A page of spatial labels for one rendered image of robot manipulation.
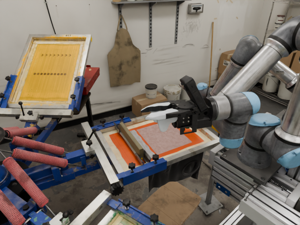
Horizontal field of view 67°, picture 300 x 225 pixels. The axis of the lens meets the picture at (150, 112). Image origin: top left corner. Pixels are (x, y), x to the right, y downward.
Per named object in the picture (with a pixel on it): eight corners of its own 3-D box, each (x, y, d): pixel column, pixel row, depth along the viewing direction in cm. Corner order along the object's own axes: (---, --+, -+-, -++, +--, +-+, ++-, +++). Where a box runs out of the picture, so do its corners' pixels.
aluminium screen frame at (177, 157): (177, 109, 210) (177, 106, 208) (222, 144, 165) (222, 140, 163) (94, 132, 178) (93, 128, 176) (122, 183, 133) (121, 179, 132)
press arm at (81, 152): (92, 151, 153) (91, 145, 150) (95, 156, 148) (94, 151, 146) (66, 159, 146) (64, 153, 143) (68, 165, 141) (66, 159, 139)
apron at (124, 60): (139, 80, 377) (138, 12, 323) (141, 82, 371) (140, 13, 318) (109, 86, 355) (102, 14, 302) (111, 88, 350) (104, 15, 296)
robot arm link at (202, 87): (207, 87, 161) (195, 85, 164) (205, 100, 166) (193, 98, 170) (209, 83, 167) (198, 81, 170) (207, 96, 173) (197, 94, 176)
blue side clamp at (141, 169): (162, 164, 149) (163, 156, 146) (166, 168, 146) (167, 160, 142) (120, 180, 137) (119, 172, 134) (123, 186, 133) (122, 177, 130)
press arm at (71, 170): (173, 139, 186) (173, 133, 183) (177, 143, 181) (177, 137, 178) (1, 197, 136) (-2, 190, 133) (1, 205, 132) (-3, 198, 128)
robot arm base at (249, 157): (276, 158, 107) (282, 142, 102) (260, 173, 99) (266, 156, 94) (247, 143, 117) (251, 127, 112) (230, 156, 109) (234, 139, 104)
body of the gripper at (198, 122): (178, 135, 64) (216, 129, 67) (178, 107, 61) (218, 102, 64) (169, 124, 71) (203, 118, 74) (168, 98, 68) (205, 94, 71)
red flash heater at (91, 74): (64, 73, 276) (62, 64, 270) (101, 74, 274) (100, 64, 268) (41, 96, 223) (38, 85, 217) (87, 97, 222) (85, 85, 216)
